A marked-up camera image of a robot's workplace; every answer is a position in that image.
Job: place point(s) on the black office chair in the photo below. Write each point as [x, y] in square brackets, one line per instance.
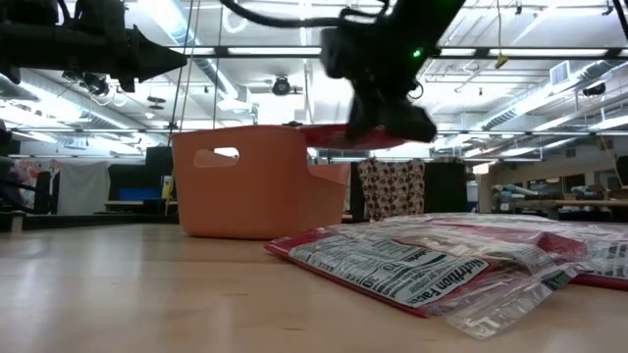
[24, 196]

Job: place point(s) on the black ceiling camera cluster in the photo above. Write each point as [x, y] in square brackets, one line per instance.
[95, 84]

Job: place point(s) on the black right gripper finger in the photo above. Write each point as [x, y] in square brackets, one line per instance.
[365, 117]
[409, 122]

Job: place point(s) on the red packet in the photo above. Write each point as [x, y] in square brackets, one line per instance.
[392, 269]
[608, 265]

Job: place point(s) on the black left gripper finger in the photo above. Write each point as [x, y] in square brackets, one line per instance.
[157, 59]

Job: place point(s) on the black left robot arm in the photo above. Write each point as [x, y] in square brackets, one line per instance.
[98, 12]

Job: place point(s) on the black cabinet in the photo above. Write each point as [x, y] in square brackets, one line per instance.
[445, 186]

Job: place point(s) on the white hanging cloth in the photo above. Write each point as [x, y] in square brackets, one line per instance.
[83, 188]

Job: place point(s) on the wooden shelf unit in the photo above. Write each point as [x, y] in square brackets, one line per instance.
[539, 191]

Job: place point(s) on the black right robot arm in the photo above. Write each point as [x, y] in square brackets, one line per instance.
[432, 19]

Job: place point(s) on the black monitor with blue screen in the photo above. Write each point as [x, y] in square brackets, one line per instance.
[132, 181]

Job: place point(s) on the long ceiling light rail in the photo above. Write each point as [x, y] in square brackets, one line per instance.
[515, 51]

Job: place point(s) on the round black ceiling camera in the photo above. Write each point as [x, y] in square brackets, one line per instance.
[281, 86]

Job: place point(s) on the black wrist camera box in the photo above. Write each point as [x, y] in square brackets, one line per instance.
[337, 51]

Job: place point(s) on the brown dotted patterned cloth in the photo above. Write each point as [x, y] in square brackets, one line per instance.
[390, 188]

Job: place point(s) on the orange plastic basket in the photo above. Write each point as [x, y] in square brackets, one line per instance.
[255, 196]

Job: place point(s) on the red popcorn bag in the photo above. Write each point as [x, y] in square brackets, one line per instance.
[326, 137]

